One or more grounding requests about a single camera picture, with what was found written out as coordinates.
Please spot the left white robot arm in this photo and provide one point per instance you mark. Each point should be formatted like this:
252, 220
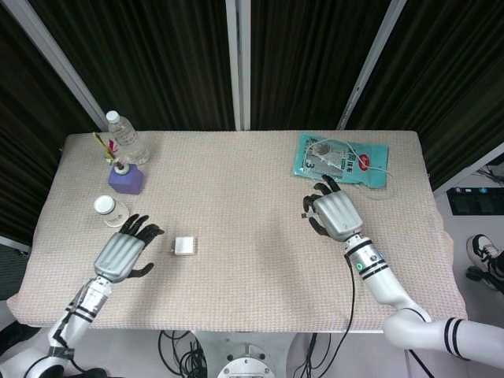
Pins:
88, 301

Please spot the grey frame rail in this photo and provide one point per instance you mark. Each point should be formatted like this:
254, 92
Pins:
15, 246

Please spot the black and white sneaker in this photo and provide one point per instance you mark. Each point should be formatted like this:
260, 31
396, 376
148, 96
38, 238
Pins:
482, 248

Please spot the white charger block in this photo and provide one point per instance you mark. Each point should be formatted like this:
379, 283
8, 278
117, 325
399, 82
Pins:
184, 246

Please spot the teal cleaning cloth package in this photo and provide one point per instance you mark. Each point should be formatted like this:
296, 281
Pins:
374, 173

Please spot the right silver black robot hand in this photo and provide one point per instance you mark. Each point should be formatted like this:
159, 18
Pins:
338, 214

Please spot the white aluminium frame post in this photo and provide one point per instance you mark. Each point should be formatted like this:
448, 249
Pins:
240, 78
372, 59
453, 183
59, 59

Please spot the black chair base leg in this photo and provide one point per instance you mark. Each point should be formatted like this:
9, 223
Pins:
482, 277

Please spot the clear plastic water bottle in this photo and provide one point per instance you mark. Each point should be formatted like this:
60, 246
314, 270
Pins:
126, 138

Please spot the flower sprig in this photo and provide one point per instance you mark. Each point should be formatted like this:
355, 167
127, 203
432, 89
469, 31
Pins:
114, 146

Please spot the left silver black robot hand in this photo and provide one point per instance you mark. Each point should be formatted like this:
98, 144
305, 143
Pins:
118, 256

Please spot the round metal robot base flange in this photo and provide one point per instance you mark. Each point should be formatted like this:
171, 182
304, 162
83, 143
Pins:
246, 368

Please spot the beige waffle table cloth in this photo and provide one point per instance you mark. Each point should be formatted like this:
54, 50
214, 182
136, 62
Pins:
252, 189

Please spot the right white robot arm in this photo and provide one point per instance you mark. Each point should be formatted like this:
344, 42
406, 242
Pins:
378, 271

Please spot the black pleated curtain panel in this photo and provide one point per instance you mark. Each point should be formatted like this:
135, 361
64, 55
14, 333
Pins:
307, 59
453, 78
23, 138
149, 59

